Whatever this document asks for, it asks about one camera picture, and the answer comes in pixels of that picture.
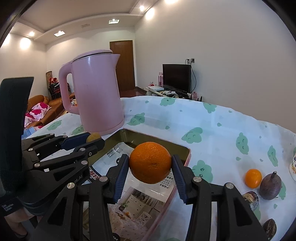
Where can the pink metal tin box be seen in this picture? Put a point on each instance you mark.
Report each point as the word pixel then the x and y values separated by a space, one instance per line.
pixel 133 139

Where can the pink electric kettle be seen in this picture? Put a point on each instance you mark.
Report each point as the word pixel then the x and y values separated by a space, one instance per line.
pixel 89 88

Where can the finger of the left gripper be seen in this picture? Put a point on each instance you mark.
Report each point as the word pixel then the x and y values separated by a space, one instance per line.
pixel 80 153
pixel 54 142

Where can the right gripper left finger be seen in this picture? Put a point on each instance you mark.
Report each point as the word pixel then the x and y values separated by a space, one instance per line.
pixel 63 221

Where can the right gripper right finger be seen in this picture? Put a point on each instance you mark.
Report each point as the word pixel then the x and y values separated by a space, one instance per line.
pixel 235 219

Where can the purple round radish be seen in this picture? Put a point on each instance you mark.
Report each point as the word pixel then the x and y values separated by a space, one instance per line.
pixel 270 186

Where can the dark sugarcane piece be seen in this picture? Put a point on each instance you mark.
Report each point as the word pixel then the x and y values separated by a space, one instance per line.
pixel 252 199

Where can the white floral mug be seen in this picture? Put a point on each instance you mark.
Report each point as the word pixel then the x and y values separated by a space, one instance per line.
pixel 292 168

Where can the brown wooden door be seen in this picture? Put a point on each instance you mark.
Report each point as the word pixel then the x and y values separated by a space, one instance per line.
pixel 125 65

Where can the brown longan fruit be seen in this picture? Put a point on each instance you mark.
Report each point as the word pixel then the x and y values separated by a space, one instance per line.
pixel 93 137

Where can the left human hand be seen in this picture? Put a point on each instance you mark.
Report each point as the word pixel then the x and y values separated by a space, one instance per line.
pixel 15 220

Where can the small orange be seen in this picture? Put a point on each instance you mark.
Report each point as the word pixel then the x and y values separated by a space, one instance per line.
pixel 253 178

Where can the pink floral cushion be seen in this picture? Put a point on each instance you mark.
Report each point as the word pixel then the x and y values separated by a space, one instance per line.
pixel 37 112

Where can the large orange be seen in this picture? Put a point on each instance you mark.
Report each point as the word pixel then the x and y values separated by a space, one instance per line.
pixel 150 162

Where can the tv stand with clutter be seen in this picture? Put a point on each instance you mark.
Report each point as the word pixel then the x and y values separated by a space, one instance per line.
pixel 160 91

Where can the black television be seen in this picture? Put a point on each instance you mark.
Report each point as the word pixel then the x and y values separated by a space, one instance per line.
pixel 177 77

